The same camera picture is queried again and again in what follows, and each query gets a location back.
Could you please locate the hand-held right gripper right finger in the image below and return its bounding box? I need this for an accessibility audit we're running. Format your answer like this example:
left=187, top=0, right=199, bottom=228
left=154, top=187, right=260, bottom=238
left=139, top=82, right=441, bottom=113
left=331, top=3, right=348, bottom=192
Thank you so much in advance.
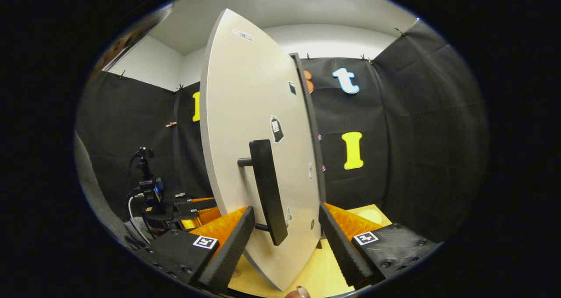
left=319, top=202, right=441, bottom=290

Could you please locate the white cable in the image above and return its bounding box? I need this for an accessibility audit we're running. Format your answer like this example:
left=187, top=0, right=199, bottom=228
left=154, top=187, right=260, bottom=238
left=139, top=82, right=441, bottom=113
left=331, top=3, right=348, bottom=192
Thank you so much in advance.
left=127, top=195, right=152, bottom=245

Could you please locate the grey cabinet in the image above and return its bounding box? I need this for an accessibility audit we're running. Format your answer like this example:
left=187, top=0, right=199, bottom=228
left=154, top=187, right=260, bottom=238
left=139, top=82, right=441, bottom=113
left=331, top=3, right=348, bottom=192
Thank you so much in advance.
left=289, top=53, right=327, bottom=250

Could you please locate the black backdrop cloth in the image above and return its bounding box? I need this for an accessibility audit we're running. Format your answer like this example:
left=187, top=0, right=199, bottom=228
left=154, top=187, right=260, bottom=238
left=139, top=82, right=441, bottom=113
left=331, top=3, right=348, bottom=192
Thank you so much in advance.
left=77, top=20, right=489, bottom=246

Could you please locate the beige cabinet door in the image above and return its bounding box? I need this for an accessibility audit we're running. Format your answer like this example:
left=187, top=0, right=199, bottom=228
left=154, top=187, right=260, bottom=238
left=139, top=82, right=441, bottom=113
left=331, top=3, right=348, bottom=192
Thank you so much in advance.
left=199, top=9, right=323, bottom=292

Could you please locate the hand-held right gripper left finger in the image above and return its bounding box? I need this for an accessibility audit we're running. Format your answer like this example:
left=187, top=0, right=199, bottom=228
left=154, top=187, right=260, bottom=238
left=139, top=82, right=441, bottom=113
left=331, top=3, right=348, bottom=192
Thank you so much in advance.
left=134, top=206, right=256, bottom=295

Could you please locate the black cabinet door handle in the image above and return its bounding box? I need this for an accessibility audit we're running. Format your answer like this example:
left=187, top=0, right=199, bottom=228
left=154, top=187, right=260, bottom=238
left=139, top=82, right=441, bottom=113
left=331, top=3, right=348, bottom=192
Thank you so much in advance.
left=238, top=139, right=288, bottom=246

